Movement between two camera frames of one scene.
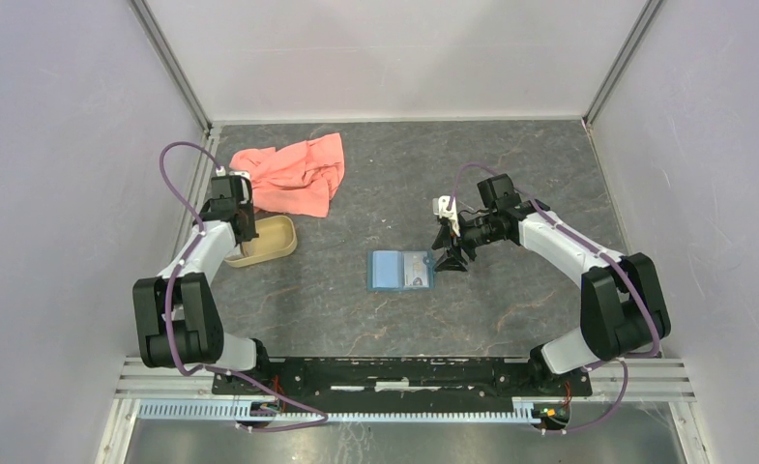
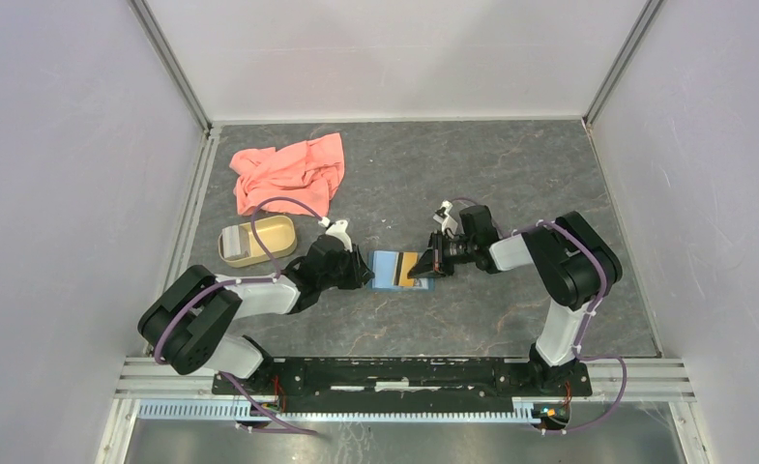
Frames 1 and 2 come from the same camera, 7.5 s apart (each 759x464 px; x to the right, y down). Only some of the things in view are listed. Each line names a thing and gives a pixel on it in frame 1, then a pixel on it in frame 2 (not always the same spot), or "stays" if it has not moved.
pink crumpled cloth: (300, 178) stays
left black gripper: (247, 206) -> (361, 274)
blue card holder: (401, 270) stays
